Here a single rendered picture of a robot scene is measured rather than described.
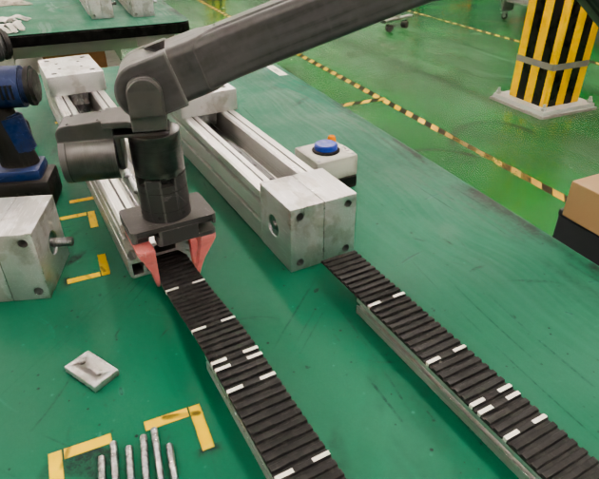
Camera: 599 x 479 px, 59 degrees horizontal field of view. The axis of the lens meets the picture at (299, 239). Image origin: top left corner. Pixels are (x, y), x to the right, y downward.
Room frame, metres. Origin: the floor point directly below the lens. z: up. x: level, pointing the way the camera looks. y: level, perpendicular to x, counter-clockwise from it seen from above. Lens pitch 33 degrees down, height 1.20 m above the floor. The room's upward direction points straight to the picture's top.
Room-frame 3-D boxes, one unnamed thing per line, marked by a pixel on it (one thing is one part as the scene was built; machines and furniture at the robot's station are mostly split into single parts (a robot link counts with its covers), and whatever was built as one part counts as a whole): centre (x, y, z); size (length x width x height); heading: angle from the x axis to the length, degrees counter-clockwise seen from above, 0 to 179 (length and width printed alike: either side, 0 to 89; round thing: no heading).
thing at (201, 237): (0.57, 0.15, 0.83); 0.07 x 0.07 x 0.09; 28
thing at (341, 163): (0.84, -0.04, 0.81); 0.10 x 0.08 x 0.06; 119
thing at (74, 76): (1.16, 0.49, 0.87); 0.16 x 0.11 x 0.07; 29
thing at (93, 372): (0.40, 0.22, 0.78); 0.05 x 0.03 x 0.01; 55
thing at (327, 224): (0.65, -0.02, 0.83); 0.12 x 0.09 x 0.10; 119
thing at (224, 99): (1.03, 0.20, 0.87); 0.16 x 0.11 x 0.07; 29
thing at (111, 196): (0.94, 0.37, 0.82); 0.80 x 0.10 x 0.09; 29
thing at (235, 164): (1.03, 0.20, 0.82); 0.80 x 0.10 x 0.09; 29
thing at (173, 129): (0.56, 0.17, 0.96); 0.07 x 0.06 x 0.07; 102
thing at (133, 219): (0.56, 0.16, 0.90); 0.10 x 0.07 x 0.07; 119
